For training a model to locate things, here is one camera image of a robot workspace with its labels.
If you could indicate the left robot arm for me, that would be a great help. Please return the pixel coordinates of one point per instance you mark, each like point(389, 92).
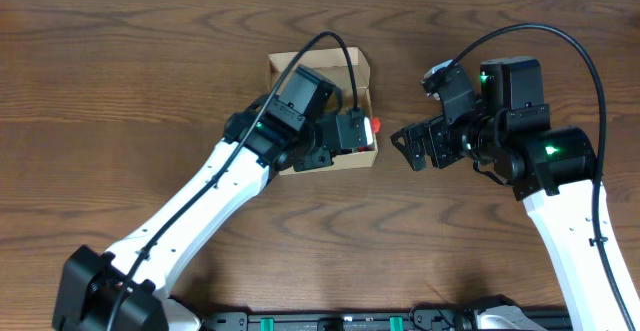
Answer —
point(128, 287)

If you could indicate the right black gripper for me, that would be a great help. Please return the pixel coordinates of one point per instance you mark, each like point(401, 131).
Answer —
point(434, 130)

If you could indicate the cardboard box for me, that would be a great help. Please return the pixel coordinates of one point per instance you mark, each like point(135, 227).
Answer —
point(332, 64)

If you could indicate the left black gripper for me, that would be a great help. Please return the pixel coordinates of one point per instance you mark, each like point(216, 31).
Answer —
point(316, 159)

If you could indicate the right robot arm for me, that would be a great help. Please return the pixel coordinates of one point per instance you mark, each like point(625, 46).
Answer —
point(551, 171)

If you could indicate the red utility knife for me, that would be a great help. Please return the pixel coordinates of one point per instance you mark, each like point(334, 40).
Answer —
point(376, 125)

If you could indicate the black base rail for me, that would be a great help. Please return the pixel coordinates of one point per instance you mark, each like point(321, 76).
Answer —
point(492, 313)

